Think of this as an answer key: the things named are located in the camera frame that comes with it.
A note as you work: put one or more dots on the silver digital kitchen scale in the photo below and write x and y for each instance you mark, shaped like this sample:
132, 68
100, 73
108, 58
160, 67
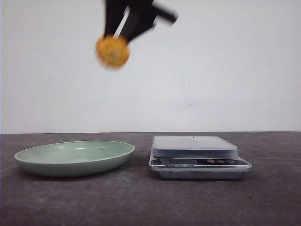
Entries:
196, 157

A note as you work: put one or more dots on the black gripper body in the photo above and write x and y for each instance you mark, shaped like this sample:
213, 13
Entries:
161, 11

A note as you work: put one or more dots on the green shallow plate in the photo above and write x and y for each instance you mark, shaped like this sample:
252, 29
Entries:
75, 158

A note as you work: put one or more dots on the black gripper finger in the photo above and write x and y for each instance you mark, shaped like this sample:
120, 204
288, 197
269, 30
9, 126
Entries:
138, 21
114, 13

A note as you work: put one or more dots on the yellow corn cob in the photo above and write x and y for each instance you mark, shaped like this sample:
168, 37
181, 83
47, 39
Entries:
112, 52

